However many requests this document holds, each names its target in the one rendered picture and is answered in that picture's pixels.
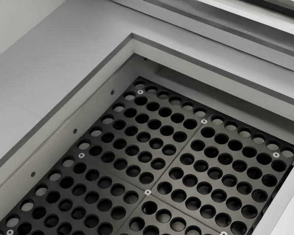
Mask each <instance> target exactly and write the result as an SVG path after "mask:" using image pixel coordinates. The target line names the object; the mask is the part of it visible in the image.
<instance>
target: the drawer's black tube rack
mask: <svg viewBox="0 0 294 235"><path fill-rule="evenodd" d="M128 95H133V96H135V98H134V99H132V100H126V99H125V97H126V96H128ZM119 106H121V107H123V108H124V110H122V111H120V112H116V111H114V109H115V108H116V107H119ZM213 111H214V109H213V110H212V111H211V113H212V112H213ZM211 113H210V114H209V115H208V116H207V118H208V117H209V116H210V115H211ZM106 118H111V119H113V121H112V122H111V123H109V124H104V123H103V120H104V119H106ZM207 118H206V119H203V120H199V119H197V118H195V117H193V116H191V115H189V114H186V113H184V112H182V111H180V110H178V109H176V108H173V107H171V106H169V105H167V104H165V103H163V102H160V101H158V100H156V99H154V98H152V97H150V96H147V95H145V94H143V91H142V90H139V91H137V90H134V89H132V88H130V87H128V88H127V89H126V90H125V91H124V92H123V93H122V94H121V95H120V96H119V98H118V99H117V100H116V101H115V102H114V103H113V104H112V105H111V106H110V107H109V108H108V109H107V110H106V111H105V112H104V113H103V114H102V115H101V117H100V118H99V119H98V120H97V121H96V122H95V123H94V124H93V125H92V126H91V127H90V128H89V129H88V130H87V131H86V132H85V133H84V134H83V135H82V137H81V138H80V139H79V140H78V141H77V142H76V143H75V144H74V145H73V146H72V147H71V148H70V149H69V150H68V151H67V152H66V153H65V154H64V155H63V156H62V157H61V158H60V159H59V160H58V161H57V162H56V163H55V164H54V166H53V167H52V168H51V169H50V170H49V171H48V172H47V173H46V174H45V175H44V176H43V177H42V178H41V179H40V180H39V181H38V182H37V183H36V184H35V186H34V187H33V188H32V189H31V190H30V191H29V192H28V193H27V194H26V195H25V196H24V197H23V198H22V199H21V200H20V201H19V202H18V203H17V204H16V206H15V207H14V208H13V209H12V210H11V211H10V212H9V213H8V214H7V215H6V216H5V217H4V218H3V219H2V220H1V221H0V234H2V235H252V233H253V232H254V230H255V228H256V227H257V225H258V224H259V222H260V220H261V219H262V217H263V216H264V214H265V212H266V211H267V209H268V208H269V206H270V204H271V203H272V201H273V200H274V198H275V196H276V195H277V193H278V191H279V190H280V188H281V187H282V185H283V183H284V182H285V180H286V179H287V177H288V175H289V174H290V172H291V171H292V169H293V167H294V166H293V165H291V162H290V161H288V160H286V159H283V158H281V157H279V154H278V153H276V152H275V153H274V154H273V153H270V152H268V151H266V150H264V149H262V148H260V147H257V146H255V145H253V144H251V143H249V142H247V141H244V140H242V139H240V138H238V137H236V136H234V135H231V134H229V133H227V132H225V131H223V130H221V129H218V128H216V127H214V126H212V125H210V124H208V123H207ZM93 131H101V132H102V133H101V134H100V135H99V136H96V137H94V136H92V135H91V133H92V132H93ZM83 143H88V144H89V145H90V146H89V147H88V148H87V149H83V150H82V149H79V146H80V145H81V144H83ZM67 160H73V161H74V163H73V164H72V165H71V166H69V167H65V166H63V163H64V162H65V161H67ZM55 173H58V174H60V175H61V177H60V179H58V180H56V181H51V180H49V178H50V177H51V175H53V174H55ZM40 188H46V189H47V192H46V194H44V195H42V196H38V195H36V191H37V190H38V189H40ZM26 203H33V207H32V208H31V209H30V210H29V211H22V209H21V208H22V206H23V205H24V204H26ZM12 218H17V219H19V221H18V223H17V225H15V226H14V227H8V226H7V222H8V221H9V220H10V219H12Z"/></svg>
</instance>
